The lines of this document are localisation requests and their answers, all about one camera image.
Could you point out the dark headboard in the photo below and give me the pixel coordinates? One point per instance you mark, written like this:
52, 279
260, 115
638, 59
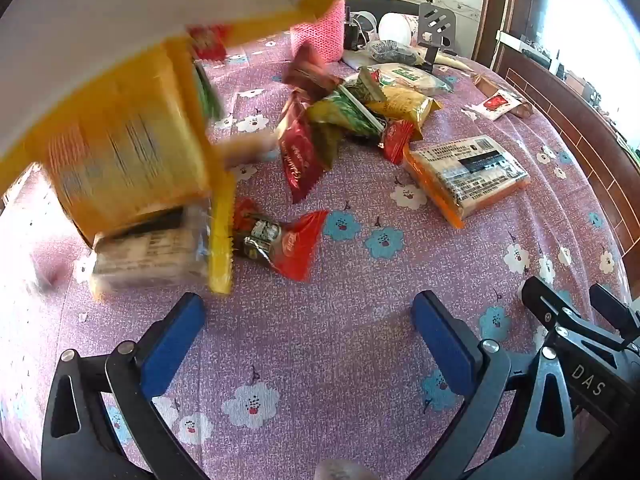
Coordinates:
385, 2

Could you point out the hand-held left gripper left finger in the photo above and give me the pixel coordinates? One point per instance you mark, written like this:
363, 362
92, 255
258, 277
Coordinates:
172, 345

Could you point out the orange cracker pack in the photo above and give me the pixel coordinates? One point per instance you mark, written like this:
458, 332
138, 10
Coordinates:
465, 175
125, 150

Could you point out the red candy with dark centre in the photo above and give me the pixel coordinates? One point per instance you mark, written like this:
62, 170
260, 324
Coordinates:
295, 250

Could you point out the white packet with red label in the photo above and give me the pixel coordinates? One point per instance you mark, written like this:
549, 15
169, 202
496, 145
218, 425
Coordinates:
492, 104

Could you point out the cracker pack with dark label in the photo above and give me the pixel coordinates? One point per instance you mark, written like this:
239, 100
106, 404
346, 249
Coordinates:
145, 255

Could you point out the yellow cardboard box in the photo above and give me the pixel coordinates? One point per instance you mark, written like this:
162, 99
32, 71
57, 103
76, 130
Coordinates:
150, 0

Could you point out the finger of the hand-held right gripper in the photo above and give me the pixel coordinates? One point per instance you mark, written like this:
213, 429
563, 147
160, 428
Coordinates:
612, 310
550, 305

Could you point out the brown wooden window frame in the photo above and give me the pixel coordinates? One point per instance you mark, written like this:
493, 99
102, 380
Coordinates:
500, 10

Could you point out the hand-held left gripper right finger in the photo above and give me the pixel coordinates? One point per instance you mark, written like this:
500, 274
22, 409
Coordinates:
445, 342

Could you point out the white round jar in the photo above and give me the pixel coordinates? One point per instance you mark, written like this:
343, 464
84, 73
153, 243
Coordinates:
395, 27

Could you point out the dark red snack packet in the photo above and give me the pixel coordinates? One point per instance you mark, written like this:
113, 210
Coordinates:
310, 72

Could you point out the beige tube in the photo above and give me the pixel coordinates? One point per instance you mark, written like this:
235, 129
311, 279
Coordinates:
450, 60

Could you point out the green pea snack packet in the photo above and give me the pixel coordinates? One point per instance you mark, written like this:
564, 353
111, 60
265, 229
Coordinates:
340, 110
371, 85
207, 92

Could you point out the bottle in pink knitted sleeve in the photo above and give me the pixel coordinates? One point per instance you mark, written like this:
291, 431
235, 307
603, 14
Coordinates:
320, 35

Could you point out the yellow snack packet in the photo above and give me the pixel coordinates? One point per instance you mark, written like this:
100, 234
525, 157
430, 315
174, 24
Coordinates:
400, 102

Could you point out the clear bag with green label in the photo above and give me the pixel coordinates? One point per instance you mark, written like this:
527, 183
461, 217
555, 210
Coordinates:
410, 76

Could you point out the black metal phone stand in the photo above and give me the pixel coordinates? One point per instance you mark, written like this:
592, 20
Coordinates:
437, 27

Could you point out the long red foil packet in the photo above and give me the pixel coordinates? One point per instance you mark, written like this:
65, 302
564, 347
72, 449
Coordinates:
297, 160

